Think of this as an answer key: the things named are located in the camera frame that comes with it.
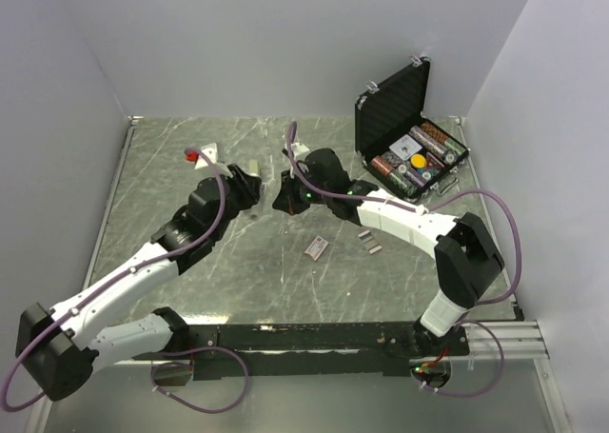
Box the black poker chip case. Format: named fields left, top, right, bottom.
left=355, top=56, right=470, bottom=203

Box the beige green stapler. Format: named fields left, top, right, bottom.
left=248, top=159, right=261, bottom=177

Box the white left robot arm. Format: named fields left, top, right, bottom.
left=15, top=165, right=262, bottom=401

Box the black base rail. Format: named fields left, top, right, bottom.
left=130, top=321, right=472, bottom=382

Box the yellow dealer button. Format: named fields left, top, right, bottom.
left=410, top=154, right=427, bottom=168

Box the white playing card box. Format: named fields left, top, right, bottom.
left=389, top=135, right=422, bottom=161

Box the red poker chip roll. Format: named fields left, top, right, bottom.
left=370, top=156, right=394, bottom=177

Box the green yellow chip roll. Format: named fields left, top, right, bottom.
left=387, top=170, right=417, bottom=197

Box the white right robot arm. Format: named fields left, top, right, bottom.
left=272, top=144, right=504, bottom=355

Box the purple poker chip roll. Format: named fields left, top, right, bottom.
left=405, top=167, right=427, bottom=187

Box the red white staple packet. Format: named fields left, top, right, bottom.
left=304, top=236, right=329, bottom=262

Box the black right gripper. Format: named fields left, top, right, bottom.
left=273, top=166, right=332, bottom=216

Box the aluminium frame rail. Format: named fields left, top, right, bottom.
left=464, top=321, right=549, bottom=360

